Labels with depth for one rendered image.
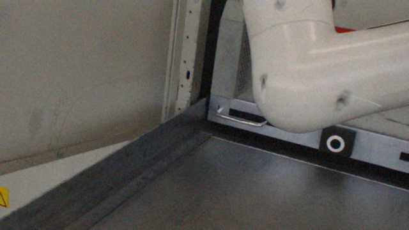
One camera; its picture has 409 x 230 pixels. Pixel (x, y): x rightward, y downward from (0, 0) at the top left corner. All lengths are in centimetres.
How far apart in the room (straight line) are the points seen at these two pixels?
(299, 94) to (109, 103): 55
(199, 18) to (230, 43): 12
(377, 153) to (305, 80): 53
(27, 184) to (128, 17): 56
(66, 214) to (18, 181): 66
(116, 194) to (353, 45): 45
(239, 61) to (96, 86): 26
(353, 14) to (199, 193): 43
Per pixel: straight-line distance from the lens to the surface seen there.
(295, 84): 63
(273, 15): 66
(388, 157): 114
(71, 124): 107
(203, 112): 120
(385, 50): 63
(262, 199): 96
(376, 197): 106
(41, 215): 78
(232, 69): 106
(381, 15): 109
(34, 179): 145
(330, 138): 111
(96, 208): 87
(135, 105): 116
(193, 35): 115
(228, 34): 105
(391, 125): 113
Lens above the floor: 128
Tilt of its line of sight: 20 degrees down
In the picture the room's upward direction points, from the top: 7 degrees clockwise
